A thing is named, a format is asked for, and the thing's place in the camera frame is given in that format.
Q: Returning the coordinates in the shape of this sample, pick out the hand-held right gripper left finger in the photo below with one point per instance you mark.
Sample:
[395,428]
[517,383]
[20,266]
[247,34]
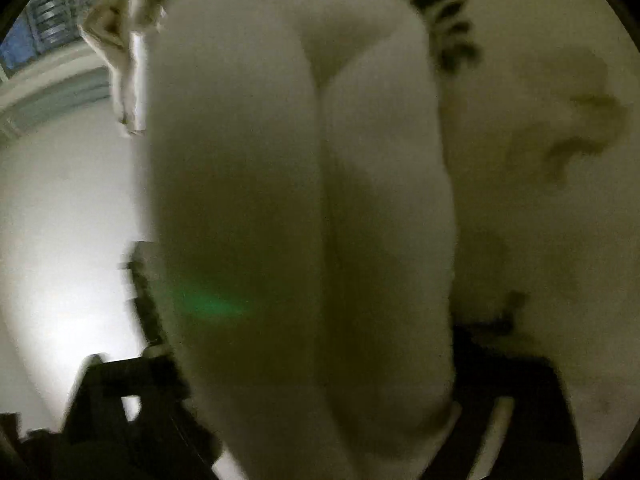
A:
[125,435]

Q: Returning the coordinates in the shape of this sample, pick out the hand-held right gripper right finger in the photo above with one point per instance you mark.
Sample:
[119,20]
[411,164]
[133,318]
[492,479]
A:
[530,410]

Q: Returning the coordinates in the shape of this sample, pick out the white knit sweater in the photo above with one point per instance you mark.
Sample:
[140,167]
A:
[280,210]

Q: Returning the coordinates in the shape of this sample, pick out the bed with floral bedsheet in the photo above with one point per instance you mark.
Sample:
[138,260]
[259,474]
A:
[525,210]

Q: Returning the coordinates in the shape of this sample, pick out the barred window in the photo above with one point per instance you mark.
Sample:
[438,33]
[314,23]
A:
[50,15]

